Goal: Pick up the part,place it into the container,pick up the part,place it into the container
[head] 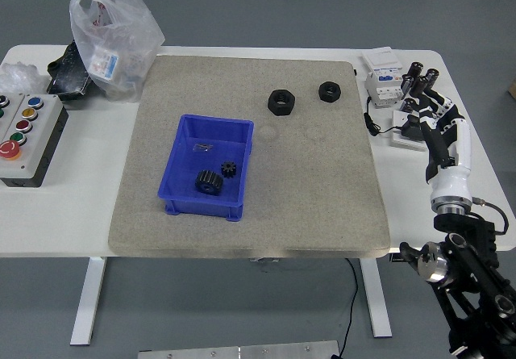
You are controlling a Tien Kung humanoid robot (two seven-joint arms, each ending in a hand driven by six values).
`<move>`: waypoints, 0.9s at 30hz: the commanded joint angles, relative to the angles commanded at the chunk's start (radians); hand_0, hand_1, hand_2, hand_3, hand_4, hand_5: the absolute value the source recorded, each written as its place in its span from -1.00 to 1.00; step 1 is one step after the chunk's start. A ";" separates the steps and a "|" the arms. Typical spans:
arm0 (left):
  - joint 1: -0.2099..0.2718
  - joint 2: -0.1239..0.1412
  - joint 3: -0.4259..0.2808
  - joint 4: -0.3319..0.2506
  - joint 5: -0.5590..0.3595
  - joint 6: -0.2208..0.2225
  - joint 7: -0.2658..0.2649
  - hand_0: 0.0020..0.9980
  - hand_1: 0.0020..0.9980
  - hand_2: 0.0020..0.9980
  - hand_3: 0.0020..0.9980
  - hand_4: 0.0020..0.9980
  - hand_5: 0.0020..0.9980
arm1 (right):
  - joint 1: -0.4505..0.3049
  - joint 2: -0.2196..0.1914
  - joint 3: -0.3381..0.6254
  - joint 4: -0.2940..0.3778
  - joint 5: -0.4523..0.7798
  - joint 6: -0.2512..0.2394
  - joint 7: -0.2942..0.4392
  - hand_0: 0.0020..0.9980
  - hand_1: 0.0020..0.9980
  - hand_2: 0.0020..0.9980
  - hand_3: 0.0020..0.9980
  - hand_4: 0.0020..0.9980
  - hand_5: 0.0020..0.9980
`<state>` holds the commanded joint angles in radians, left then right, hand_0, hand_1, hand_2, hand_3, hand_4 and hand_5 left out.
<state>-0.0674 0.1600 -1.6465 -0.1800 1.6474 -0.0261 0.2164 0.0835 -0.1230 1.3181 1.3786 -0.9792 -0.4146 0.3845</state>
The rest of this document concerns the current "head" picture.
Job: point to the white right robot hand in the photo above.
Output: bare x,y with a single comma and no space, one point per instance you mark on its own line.
453,181

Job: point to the small black gear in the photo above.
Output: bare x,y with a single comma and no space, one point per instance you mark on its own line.
228,170

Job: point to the large black gear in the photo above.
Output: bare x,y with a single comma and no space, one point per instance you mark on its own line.
205,179

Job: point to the blue plastic box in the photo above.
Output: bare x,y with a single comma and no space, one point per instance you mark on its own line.
181,165

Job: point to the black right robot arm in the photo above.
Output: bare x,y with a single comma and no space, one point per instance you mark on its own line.
471,230

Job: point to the small black hex nut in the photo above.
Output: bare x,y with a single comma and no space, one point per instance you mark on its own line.
323,94

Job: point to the large black hex nut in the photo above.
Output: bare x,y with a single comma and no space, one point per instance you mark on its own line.
274,107

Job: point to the grey five-button control box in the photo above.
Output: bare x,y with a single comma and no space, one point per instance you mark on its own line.
38,145

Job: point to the white flat plate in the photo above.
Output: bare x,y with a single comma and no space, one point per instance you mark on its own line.
403,143

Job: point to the black power adapter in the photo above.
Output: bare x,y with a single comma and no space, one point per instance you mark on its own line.
411,129

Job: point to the black cylindrical capacitor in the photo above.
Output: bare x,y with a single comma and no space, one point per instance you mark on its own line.
406,108
416,69
431,78
406,85
418,86

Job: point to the brown cardboard piece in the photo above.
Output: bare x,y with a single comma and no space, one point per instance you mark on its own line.
512,88

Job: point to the white circuit breaker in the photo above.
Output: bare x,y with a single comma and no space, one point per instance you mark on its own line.
383,90

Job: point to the white table leg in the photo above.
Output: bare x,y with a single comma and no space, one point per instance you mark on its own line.
88,294
379,302

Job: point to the white carton with blue label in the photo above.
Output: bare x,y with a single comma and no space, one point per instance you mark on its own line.
381,58

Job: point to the grey-brown mat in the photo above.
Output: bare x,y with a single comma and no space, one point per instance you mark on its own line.
242,76

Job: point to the small clear plastic piece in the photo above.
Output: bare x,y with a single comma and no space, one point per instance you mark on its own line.
202,147

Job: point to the silver metal plate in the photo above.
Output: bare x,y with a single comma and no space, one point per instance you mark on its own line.
242,351

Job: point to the clear plastic bag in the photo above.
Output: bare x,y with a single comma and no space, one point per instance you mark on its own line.
121,44

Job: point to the black rectangular device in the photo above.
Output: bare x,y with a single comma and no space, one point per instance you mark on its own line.
66,80

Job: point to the crumpled clear plastic wrap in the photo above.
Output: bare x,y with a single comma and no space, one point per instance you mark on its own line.
20,74

